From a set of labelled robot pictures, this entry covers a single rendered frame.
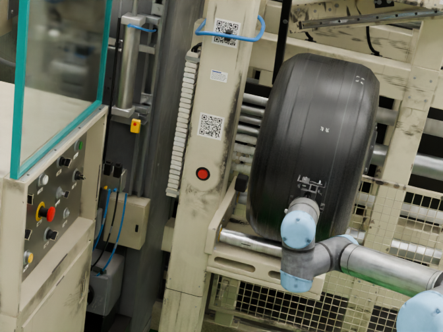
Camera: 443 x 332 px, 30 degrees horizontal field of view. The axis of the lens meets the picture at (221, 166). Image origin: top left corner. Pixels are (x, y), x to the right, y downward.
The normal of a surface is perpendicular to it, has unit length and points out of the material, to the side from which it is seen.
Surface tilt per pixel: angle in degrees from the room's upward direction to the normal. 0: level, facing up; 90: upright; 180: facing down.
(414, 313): 83
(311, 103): 41
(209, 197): 90
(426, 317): 84
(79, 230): 0
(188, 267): 90
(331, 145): 62
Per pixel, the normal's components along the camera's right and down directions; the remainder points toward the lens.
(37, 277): 0.15, -0.89
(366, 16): -0.22, 0.38
